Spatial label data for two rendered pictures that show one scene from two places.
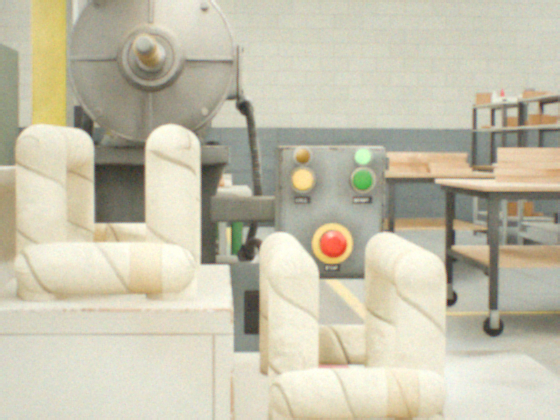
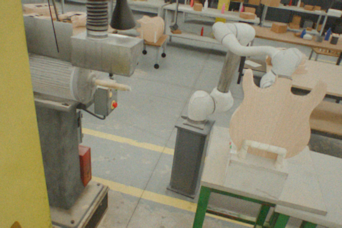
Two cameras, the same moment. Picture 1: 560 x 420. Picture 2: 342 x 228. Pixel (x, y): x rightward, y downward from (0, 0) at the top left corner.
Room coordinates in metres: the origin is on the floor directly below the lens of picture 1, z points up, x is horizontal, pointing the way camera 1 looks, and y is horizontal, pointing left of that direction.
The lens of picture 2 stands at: (0.98, 1.49, 1.92)
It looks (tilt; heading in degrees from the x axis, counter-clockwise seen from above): 29 degrees down; 285
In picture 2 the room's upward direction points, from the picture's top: 7 degrees clockwise
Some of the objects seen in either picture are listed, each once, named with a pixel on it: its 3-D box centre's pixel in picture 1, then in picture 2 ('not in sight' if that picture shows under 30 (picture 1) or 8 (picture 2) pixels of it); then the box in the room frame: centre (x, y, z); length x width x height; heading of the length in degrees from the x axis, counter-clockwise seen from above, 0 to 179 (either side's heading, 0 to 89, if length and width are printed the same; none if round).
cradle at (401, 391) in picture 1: (358, 393); not in sight; (0.76, -0.05, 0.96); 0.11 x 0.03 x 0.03; 94
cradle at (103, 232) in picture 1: (127, 244); not in sight; (0.94, 0.12, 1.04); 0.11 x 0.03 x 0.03; 94
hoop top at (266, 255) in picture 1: (286, 263); not in sight; (0.85, 0.00, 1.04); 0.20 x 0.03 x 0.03; 3
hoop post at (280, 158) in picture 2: not in sight; (280, 159); (0.75, 0.31, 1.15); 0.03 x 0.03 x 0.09
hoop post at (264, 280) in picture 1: (280, 313); not in sight; (0.94, 0.00, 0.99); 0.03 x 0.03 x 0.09
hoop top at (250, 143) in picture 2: not in sight; (264, 146); (0.84, 0.32, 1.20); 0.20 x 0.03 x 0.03; 3
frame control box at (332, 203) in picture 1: (307, 227); (95, 100); (1.92, -0.04, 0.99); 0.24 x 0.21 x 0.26; 4
